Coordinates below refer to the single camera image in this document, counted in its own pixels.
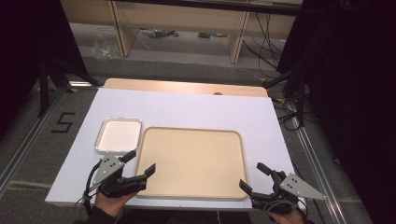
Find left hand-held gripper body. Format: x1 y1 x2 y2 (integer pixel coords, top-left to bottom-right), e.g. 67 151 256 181
92 152 148 199

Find clear plastic bag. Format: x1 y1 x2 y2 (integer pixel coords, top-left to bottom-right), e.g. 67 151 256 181
92 27 121 61

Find aluminium floor rail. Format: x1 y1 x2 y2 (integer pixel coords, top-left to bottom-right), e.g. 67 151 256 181
0 87 68 195
288 101 349 224

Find white table mat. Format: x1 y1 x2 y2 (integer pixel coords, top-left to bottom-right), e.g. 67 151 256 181
45 88 307 213

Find blue clutter on floor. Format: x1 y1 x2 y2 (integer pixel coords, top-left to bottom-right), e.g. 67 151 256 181
138 27 180 39

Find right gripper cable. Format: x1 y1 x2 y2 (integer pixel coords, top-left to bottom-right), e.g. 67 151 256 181
262 199 307 217

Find black curtain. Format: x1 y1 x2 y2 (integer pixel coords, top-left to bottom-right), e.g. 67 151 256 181
0 0 90 139
276 0 396 224

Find small brown box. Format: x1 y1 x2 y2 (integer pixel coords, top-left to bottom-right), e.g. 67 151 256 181
197 32 228 39

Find bundle of black cables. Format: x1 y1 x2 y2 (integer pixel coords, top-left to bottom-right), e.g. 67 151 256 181
242 12 295 72

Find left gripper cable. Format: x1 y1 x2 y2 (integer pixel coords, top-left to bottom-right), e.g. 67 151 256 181
74 160 106 216

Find black metal stand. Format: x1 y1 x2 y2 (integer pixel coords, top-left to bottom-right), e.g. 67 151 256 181
264 69 307 127
36 55 101 119

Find person's left hand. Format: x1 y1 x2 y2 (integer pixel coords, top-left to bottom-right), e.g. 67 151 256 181
93 190 138 217

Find beige rectangular tray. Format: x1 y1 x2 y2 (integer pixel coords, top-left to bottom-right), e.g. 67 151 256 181
134 126 249 201

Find white square dish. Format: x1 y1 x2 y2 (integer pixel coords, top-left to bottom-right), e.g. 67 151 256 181
94 117 144 154

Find black floor cables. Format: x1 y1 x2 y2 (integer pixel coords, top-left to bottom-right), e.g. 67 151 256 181
274 97 306 133

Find person's right hand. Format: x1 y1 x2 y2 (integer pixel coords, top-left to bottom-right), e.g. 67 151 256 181
268 209 312 224

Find light wooden desk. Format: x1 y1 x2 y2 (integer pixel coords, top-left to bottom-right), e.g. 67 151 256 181
60 0 304 64

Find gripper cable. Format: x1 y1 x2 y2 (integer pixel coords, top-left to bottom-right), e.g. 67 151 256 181
74 160 106 216
262 199 307 217

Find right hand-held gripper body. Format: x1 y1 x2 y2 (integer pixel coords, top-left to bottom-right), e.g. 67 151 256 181
250 171 327 216

